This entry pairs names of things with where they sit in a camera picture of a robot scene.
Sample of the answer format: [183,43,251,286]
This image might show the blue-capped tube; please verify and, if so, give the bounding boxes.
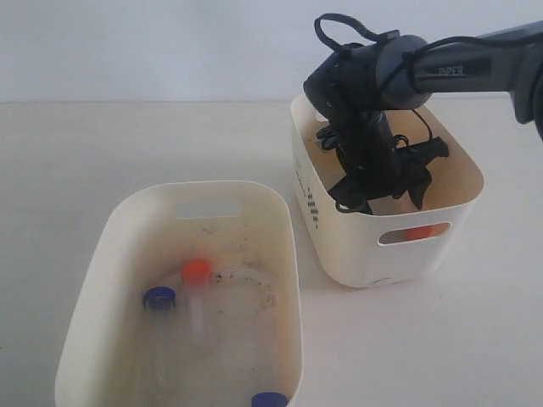
[143,286,176,397]
[250,392,289,407]

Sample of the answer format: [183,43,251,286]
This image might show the orange-capped tube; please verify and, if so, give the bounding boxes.
[405,225,434,241]
[181,259,211,342]

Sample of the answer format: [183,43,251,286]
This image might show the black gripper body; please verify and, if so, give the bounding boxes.
[316,111,400,199]

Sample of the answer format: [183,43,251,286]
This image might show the large cream plastic bin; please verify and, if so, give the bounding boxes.
[55,181,304,406]

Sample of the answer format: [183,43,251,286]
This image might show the black cable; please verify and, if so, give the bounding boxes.
[312,13,543,149]

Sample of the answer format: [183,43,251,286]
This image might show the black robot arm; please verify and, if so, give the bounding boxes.
[303,13,542,214]

